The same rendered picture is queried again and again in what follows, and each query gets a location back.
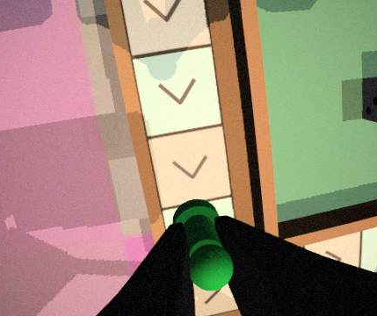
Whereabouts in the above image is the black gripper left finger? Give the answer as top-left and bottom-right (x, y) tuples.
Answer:
(96, 222), (195, 316)

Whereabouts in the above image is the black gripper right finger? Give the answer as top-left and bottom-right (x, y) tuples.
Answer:
(214, 215), (377, 316)

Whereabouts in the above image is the green game pawn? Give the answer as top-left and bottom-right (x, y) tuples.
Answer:
(173, 199), (233, 291)

